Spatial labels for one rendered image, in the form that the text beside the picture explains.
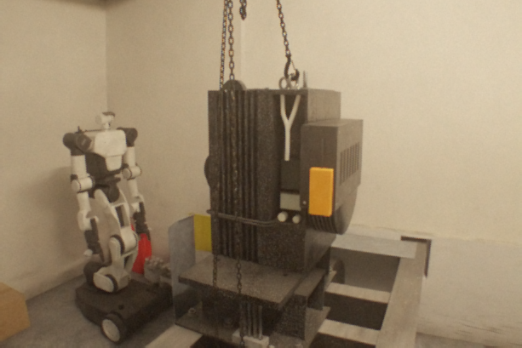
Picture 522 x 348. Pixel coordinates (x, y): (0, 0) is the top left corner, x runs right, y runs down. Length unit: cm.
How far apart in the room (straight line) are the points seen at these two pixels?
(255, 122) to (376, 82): 120
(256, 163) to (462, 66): 149
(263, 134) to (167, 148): 184
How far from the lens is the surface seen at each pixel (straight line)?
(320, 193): 126
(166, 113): 314
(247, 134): 146
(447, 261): 260
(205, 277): 148
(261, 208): 148
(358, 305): 187
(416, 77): 245
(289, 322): 150
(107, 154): 249
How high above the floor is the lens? 158
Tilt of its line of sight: 9 degrees down
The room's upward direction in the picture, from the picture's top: straight up
